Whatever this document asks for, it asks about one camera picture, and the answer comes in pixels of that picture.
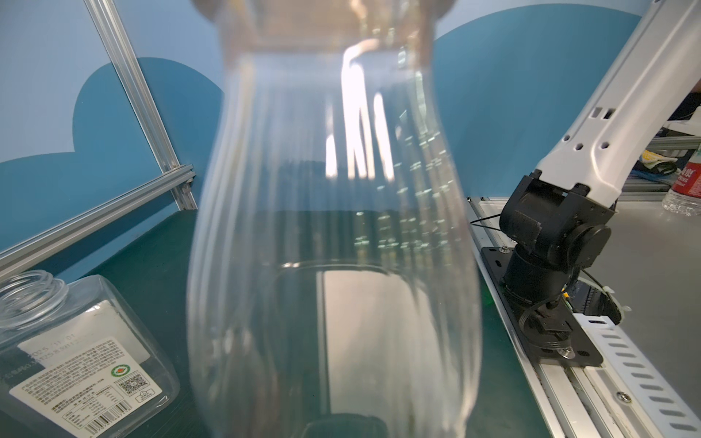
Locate aluminium back rail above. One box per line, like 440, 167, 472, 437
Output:
1, 165, 195, 279

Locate round clear bottle green label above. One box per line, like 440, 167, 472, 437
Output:
187, 1, 482, 437

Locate red label bottle outside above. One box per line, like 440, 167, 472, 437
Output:
662, 149, 701, 217

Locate aluminium front rail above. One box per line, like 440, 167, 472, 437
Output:
467, 198, 700, 437

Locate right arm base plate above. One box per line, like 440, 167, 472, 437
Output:
480, 246, 604, 368

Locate right circuit board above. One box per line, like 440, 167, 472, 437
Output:
567, 276, 626, 325

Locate right aluminium corner post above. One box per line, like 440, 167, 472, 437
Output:
81, 0, 198, 212

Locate square clear bottle white label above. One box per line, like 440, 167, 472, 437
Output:
1, 270, 180, 437

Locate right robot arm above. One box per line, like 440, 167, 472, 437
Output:
499, 1, 700, 303

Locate aluminium rail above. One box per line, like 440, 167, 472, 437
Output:
1, 165, 195, 279
467, 198, 700, 437

